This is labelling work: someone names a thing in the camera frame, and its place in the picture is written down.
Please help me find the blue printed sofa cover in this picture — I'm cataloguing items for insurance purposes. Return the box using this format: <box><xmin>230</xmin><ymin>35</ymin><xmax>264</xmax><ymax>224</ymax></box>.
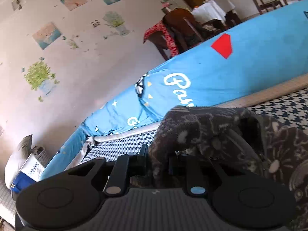
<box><xmin>38</xmin><ymin>0</ymin><xmax>308</xmax><ymax>181</ymax></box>

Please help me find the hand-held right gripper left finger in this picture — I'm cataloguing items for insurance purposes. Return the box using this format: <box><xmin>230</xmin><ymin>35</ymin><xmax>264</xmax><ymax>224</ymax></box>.
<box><xmin>61</xmin><ymin>145</ymin><xmax>149</xmax><ymax>196</ymax></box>

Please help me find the white patterned box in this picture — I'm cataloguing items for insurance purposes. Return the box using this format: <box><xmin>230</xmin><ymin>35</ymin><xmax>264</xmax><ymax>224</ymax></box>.
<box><xmin>22</xmin><ymin>153</ymin><xmax>45</xmax><ymax>182</ymax></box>

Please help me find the red patterned cloth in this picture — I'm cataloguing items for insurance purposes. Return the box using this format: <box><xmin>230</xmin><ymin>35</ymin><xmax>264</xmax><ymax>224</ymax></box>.
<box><xmin>143</xmin><ymin>20</ymin><xmax>180</xmax><ymax>56</ymax></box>

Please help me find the green plant wall decal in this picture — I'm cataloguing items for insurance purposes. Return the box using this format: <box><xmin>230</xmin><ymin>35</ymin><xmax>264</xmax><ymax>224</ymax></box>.
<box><xmin>23</xmin><ymin>61</ymin><xmax>60</xmax><ymax>101</ymax></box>

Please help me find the grey doodle-print fleece jacket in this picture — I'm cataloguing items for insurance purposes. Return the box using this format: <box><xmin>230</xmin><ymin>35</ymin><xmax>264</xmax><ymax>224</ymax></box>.
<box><xmin>147</xmin><ymin>106</ymin><xmax>308</xmax><ymax>231</ymax></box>

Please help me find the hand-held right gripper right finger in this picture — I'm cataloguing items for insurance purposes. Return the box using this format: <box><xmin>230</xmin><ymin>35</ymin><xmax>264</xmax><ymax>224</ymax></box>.
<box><xmin>169</xmin><ymin>156</ymin><xmax>243</xmax><ymax>196</ymax></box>

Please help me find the table with white tablecloth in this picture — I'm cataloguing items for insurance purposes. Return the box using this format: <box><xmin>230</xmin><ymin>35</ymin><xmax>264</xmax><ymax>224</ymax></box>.
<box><xmin>191</xmin><ymin>0</ymin><xmax>236</xmax><ymax>26</ymax></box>

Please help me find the blue bag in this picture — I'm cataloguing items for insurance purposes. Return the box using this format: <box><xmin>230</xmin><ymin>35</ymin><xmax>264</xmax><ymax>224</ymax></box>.
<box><xmin>11</xmin><ymin>172</ymin><xmax>30</xmax><ymax>194</ymax></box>

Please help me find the grey pillow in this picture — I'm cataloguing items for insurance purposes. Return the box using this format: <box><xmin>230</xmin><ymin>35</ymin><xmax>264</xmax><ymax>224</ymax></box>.
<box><xmin>5</xmin><ymin>135</ymin><xmax>33</xmax><ymax>188</ymax></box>

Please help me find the pink and blue wall picture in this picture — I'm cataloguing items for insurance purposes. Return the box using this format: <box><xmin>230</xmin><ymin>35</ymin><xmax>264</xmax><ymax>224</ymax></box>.
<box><xmin>32</xmin><ymin>22</ymin><xmax>63</xmax><ymax>50</ymax></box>
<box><xmin>60</xmin><ymin>0</ymin><xmax>88</xmax><ymax>11</ymax></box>

